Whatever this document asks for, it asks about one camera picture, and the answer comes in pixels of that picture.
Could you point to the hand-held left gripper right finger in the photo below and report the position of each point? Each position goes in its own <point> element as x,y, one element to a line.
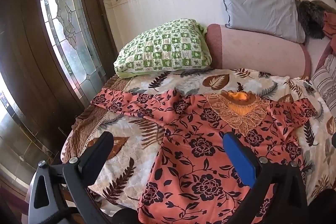
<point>240,158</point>

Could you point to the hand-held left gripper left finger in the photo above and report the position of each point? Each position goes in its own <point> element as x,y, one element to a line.
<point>101,146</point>

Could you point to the orange floral shirt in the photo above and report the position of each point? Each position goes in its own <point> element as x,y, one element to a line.
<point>189,134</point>

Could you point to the leaf print fleece blanket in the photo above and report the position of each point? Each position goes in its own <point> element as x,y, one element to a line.
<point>126,129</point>

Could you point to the brown quilted bedspread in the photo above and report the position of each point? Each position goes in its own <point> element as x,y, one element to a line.
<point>78,119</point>

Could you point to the pink bolster cushion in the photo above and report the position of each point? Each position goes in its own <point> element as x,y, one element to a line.
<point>257,53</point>

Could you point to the green checked pillow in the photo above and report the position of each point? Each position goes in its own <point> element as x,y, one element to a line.
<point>164,48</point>

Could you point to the dark wooden door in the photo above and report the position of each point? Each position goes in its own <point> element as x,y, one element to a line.
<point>23,56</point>

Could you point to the stained glass window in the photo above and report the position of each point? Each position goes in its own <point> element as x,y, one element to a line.
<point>63,16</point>

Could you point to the grey pillow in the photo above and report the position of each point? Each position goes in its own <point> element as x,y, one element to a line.
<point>260,11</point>

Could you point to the dark furry cloth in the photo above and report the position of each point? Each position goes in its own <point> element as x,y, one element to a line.
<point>311,16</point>

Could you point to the salmon pink cloth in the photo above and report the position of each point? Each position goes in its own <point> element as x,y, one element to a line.
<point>330,24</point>

